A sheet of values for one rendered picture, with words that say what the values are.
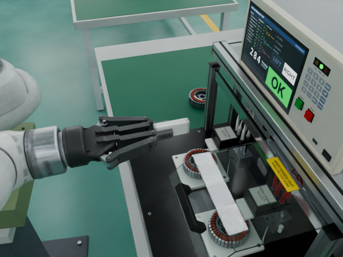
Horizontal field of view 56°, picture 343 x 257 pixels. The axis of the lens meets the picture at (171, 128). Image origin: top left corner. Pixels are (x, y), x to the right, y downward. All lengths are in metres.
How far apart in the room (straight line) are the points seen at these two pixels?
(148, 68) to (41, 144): 1.10
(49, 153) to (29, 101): 0.48
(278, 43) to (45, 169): 0.55
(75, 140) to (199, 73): 1.08
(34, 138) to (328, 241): 0.57
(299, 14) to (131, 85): 0.91
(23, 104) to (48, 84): 1.98
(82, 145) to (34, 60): 2.85
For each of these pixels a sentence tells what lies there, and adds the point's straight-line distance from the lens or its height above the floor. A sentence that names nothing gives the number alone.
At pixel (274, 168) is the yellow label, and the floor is 1.07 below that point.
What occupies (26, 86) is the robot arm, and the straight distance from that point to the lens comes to 1.04.
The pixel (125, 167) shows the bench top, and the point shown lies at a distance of 1.14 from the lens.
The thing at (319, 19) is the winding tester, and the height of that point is 1.32.
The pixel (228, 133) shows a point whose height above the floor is 0.92.
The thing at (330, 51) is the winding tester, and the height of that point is 1.32.
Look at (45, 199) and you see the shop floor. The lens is 2.10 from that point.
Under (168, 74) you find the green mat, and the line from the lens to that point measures 1.57.
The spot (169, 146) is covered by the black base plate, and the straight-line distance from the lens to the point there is 1.17.
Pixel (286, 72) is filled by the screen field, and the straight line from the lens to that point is 0.77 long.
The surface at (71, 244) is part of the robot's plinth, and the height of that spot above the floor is 0.02.
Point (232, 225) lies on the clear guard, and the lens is 0.64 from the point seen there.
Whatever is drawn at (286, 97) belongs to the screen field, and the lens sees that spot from 0.78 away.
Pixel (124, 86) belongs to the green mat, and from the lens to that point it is 1.50.
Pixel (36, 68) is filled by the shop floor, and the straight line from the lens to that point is 3.27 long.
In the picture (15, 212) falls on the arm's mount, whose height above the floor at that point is 0.82.
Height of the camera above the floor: 1.61
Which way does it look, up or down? 43 degrees down
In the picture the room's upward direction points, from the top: straight up
